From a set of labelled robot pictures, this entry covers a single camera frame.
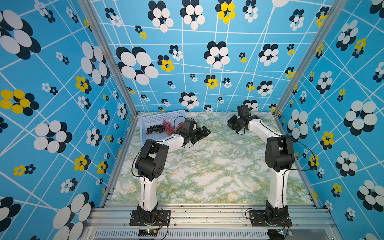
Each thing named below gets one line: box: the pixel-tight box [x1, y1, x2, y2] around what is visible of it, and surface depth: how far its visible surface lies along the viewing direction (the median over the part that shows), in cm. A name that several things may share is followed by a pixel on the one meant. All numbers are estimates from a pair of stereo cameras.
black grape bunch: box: [146, 124, 166, 135], surface depth 110 cm
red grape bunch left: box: [162, 120, 175, 136], surface depth 110 cm
